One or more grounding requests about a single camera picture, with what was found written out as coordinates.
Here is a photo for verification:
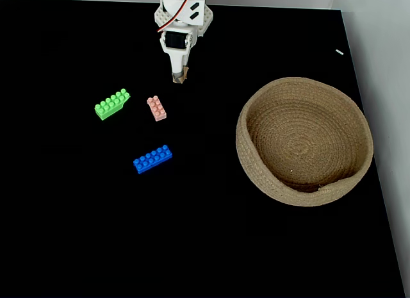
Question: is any woven rope basket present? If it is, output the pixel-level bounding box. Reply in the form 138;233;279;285
235;76;374;208

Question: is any red black servo cable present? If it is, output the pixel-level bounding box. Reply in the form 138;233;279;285
156;0;195;33

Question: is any blue lego block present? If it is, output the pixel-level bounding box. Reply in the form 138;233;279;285
133;144;173;174

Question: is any pink lego block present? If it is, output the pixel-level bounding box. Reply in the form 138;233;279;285
146;95;167;122

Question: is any green lego block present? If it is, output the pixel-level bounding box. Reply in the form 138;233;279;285
94;88;131;121

